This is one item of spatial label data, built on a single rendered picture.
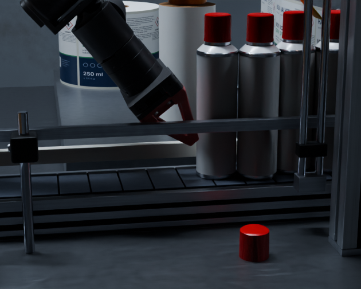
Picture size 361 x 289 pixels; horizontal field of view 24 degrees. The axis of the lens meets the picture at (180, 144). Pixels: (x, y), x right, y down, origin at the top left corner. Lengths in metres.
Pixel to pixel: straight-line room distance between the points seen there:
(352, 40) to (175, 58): 0.44
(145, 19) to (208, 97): 0.59
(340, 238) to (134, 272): 0.24
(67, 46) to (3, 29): 2.81
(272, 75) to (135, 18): 0.60
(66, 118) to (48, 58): 3.02
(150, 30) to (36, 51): 2.81
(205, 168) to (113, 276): 0.22
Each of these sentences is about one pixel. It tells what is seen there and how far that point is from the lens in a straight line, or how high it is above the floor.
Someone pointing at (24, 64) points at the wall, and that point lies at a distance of 4.42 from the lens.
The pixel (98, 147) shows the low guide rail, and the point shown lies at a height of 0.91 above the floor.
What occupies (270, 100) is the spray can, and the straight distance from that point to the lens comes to 1.03.
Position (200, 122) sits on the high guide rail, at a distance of 1.00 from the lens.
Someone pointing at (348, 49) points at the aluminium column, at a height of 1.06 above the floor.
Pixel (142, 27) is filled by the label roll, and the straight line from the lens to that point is 1.59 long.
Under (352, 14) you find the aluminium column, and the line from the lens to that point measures 0.91.
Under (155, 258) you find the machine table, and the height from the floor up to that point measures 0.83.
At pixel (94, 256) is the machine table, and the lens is 0.96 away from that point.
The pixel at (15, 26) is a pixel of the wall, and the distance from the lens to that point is 4.40.
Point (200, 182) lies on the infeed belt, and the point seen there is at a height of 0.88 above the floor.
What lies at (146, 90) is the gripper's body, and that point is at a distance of 0.98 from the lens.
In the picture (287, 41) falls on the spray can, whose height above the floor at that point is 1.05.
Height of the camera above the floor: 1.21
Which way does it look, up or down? 16 degrees down
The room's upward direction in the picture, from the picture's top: straight up
